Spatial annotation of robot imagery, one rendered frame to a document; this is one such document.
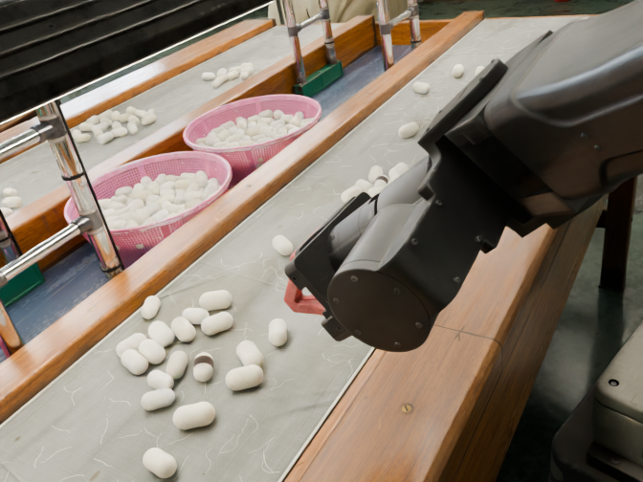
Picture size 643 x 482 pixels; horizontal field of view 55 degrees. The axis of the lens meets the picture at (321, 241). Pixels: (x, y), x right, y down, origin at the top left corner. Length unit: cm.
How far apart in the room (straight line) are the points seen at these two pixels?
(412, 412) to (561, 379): 114
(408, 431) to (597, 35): 35
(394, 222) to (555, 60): 11
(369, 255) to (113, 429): 39
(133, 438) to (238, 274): 26
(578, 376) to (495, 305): 104
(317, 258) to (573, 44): 22
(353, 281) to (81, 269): 78
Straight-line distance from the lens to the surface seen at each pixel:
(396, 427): 52
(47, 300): 101
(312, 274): 40
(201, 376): 63
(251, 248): 83
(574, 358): 171
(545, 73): 27
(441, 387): 55
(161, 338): 69
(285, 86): 152
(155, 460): 57
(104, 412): 66
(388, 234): 32
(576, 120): 25
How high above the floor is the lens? 116
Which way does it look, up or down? 31 degrees down
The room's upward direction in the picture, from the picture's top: 11 degrees counter-clockwise
